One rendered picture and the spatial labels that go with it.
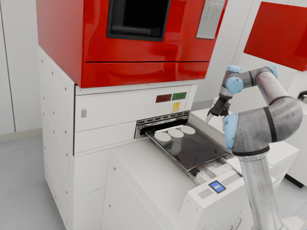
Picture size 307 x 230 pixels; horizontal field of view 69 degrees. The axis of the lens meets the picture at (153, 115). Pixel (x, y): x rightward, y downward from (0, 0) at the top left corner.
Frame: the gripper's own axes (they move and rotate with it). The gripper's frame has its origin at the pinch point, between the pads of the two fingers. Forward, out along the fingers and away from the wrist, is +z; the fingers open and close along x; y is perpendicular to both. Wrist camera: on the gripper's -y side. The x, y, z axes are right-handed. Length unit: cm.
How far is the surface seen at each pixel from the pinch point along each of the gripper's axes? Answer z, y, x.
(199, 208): 8, -52, -11
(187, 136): 13.4, 1.2, 14.1
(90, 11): -52, -49, 49
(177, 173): 20.6, -25.5, 7.8
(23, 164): 101, -23, 155
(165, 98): -6.6, -1.0, 32.8
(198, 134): 13.8, 9.1, 9.3
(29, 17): -25, 21, 186
